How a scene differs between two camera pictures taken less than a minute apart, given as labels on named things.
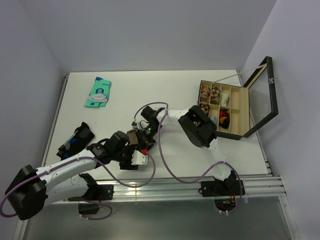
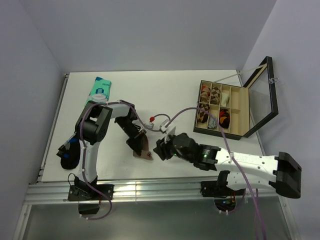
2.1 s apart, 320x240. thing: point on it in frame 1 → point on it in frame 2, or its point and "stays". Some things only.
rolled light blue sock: (213, 118) stays
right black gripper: (145, 141) → (161, 149)
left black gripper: (127, 165) → (135, 141)
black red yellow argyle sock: (224, 118) stays
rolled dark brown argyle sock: (205, 107) stays
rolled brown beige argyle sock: (215, 95) stays
